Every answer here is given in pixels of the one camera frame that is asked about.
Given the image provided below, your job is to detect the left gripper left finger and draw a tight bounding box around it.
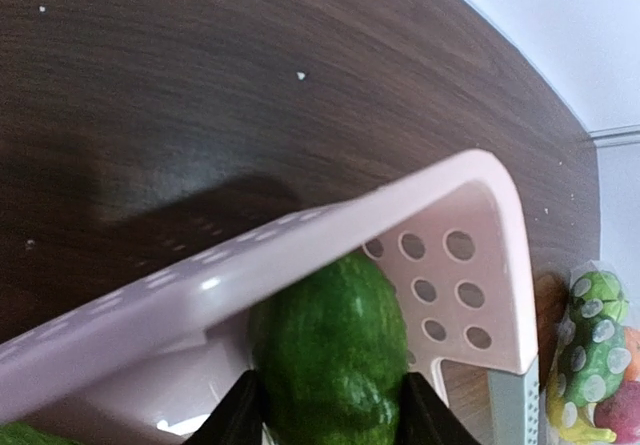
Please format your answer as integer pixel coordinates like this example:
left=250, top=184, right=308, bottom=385
left=184, top=370, right=264, bottom=445

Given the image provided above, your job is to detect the red toy apple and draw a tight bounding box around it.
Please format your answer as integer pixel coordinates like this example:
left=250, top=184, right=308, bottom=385
left=594, top=381, right=640, bottom=444

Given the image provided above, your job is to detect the green toy cucumber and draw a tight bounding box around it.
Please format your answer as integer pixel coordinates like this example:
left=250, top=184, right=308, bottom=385
left=249, top=252, right=408, bottom=444

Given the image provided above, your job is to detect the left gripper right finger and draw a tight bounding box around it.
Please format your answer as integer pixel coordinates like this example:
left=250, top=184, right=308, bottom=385
left=397, top=372, right=479, bottom=445

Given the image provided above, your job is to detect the clear zip top bag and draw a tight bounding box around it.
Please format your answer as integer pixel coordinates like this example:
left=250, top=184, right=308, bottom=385
left=544, top=260, right=639, bottom=444

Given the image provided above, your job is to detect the right aluminium frame post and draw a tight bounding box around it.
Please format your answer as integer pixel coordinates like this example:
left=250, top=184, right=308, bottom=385
left=588, top=124, right=640, bottom=148

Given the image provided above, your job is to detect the pink perforated plastic basket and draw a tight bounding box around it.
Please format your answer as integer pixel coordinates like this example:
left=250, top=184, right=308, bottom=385
left=1, top=150, right=539, bottom=444

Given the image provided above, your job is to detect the orange toy orange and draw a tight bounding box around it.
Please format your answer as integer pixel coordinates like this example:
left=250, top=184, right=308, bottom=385
left=624, top=326, right=640, bottom=381

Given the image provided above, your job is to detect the yellow toy banana bunch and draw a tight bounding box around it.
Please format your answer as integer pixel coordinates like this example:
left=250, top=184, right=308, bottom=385
left=546, top=399, right=617, bottom=444

